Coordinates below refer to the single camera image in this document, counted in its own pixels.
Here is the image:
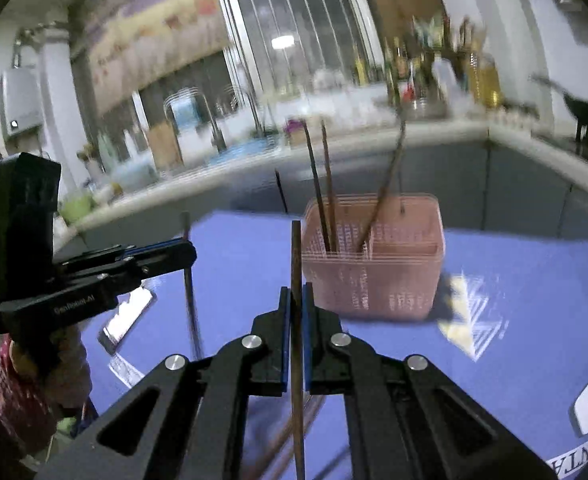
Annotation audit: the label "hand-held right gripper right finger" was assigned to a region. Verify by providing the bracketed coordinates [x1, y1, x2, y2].
[305, 287, 549, 480]

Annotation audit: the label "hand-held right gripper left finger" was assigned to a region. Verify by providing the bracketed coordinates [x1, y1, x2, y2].
[36, 287, 291, 480]

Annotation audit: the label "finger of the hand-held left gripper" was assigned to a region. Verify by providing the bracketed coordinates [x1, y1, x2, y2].
[123, 239, 198, 282]

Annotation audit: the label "brown wooden chopstick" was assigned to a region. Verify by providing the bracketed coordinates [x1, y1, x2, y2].
[181, 211, 205, 361]
[303, 121, 333, 252]
[251, 397, 319, 480]
[321, 120, 338, 252]
[274, 402, 327, 480]
[292, 220, 306, 480]
[358, 109, 407, 257]

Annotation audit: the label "pink plastic utensil basket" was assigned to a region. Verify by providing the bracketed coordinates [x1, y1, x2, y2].
[301, 192, 447, 322]

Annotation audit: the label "person's left forearm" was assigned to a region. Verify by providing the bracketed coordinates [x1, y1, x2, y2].
[0, 330, 95, 461]

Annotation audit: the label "green bowl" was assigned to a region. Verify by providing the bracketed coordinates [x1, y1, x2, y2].
[60, 191, 96, 227]

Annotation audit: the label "smartphone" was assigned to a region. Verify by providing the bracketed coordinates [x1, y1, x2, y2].
[98, 286, 155, 355]

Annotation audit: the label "blue plastic basin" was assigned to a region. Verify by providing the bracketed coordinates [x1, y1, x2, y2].
[108, 159, 158, 189]

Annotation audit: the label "white water heater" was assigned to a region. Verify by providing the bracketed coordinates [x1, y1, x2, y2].
[0, 66, 45, 137]

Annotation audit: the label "wooden cutting board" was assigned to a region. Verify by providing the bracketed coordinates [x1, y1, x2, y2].
[145, 121, 183, 172]

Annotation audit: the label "blue plate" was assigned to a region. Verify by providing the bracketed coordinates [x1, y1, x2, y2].
[208, 141, 271, 164]

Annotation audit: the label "chrome kitchen faucet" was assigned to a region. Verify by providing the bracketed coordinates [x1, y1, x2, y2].
[163, 86, 226, 155]

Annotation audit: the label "metal exhaust pipe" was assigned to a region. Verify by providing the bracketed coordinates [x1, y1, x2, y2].
[13, 24, 71, 70]

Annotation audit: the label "slim chrome faucet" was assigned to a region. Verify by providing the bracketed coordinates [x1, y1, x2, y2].
[224, 84, 265, 137]

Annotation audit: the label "purple vegetable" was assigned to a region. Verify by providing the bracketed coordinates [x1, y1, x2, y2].
[285, 118, 308, 147]

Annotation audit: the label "blue printed tablecloth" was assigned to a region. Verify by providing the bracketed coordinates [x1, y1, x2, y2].
[54, 210, 588, 480]

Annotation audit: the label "fruit print window poster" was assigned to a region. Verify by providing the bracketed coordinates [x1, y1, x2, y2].
[80, 0, 225, 113]

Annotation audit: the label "metal tray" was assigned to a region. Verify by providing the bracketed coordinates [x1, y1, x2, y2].
[408, 96, 448, 119]

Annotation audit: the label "grey kitchen counter cabinets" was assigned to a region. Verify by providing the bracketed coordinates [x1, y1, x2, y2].
[54, 120, 588, 246]

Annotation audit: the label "barred kitchen window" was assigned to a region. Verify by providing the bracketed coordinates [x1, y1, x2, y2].
[213, 0, 391, 97]

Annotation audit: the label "white plastic jug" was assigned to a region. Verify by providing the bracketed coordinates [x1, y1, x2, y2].
[430, 56, 463, 100]

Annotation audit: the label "yellow cooking oil bottle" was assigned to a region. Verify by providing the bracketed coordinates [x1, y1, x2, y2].
[468, 51, 503, 109]

